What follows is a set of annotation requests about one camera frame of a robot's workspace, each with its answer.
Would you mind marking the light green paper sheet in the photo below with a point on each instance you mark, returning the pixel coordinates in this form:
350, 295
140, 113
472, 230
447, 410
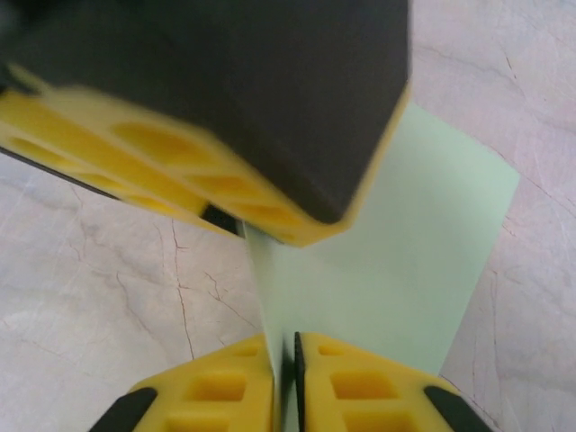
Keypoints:
382, 270

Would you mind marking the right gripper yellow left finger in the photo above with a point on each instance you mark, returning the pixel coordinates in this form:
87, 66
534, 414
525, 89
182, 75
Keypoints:
216, 396

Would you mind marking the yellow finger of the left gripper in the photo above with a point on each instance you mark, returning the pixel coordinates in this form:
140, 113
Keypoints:
112, 180
225, 67

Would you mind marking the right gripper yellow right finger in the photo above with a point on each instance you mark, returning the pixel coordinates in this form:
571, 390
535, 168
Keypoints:
369, 400

